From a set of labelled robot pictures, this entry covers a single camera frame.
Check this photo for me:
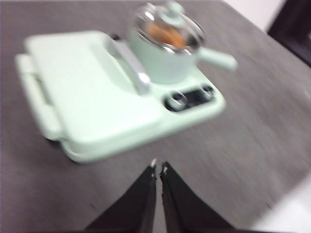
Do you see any mint green hinged griddle lid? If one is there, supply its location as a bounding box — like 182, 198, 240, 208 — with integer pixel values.
25, 30, 157, 148

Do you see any black stand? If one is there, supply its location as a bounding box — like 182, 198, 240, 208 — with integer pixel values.
266, 0, 311, 64

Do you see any brown potato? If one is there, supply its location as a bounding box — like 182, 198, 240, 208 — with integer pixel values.
145, 21, 187, 47

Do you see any mint green pot with handle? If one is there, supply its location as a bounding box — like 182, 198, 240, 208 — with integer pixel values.
128, 24, 238, 85

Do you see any mint green breakfast machine base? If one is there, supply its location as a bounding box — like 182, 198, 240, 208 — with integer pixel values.
14, 30, 226, 165

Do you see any glass pot lid green knob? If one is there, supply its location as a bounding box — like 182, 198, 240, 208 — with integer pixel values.
134, 0, 207, 53

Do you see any chrome griddle lid handle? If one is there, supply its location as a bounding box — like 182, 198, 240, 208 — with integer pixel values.
108, 33, 152, 97

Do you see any silver control knob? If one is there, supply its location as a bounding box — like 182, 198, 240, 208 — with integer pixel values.
169, 90, 187, 108
201, 84, 216, 98

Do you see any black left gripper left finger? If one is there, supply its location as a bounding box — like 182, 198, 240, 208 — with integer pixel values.
84, 159, 158, 230

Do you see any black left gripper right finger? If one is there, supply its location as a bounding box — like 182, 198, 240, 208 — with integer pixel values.
159, 161, 234, 230

